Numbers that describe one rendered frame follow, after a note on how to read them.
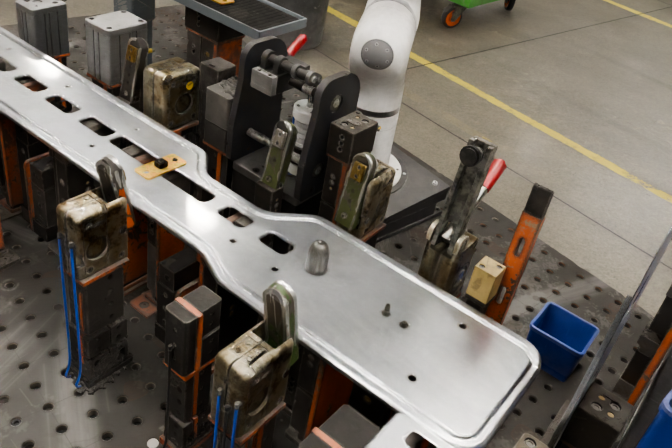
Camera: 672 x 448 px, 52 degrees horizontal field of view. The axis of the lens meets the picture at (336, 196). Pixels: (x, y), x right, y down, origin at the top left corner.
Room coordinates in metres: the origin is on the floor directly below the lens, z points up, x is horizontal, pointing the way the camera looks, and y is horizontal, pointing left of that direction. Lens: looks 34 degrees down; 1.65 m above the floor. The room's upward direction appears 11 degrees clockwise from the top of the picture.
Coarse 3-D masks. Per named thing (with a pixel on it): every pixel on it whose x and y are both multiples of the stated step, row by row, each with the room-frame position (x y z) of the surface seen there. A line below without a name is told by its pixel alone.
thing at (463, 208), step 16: (480, 144) 0.84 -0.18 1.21; (464, 160) 0.81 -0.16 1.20; (480, 160) 0.84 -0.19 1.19; (464, 176) 0.84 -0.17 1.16; (480, 176) 0.82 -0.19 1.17; (464, 192) 0.83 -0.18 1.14; (448, 208) 0.83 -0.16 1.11; (464, 208) 0.81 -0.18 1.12; (464, 224) 0.81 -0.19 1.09; (432, 240) 0.82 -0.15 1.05
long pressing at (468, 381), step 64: (64, 128) 1.01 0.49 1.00; (128, 128) 1.05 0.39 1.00; (256, 256) 0.77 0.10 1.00; (384, 256) 0.82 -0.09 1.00; (320, 320) 0.67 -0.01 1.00; (384, 320) 0.69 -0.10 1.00; (448, 320) 0.71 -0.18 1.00; (384, 384) 0.58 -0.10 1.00; (448, 384) 0.60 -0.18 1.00; (512, 384) 0.62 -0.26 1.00
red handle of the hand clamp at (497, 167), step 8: (496, 160) 0.92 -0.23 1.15; (496, 168) 0.91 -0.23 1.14; (504, 168) 0.91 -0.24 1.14; (488, 176) 0.90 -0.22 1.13; (496, 176) 0.90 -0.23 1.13; (488, 184) 0.89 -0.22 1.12; (480, 192) 0.88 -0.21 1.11; (488, 192) 0.89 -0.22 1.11; (480, 200) 0.87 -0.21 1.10; (456, 224) 0.83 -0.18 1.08; (448, 232) 0.82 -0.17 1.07; (448, 240) 0.81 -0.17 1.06
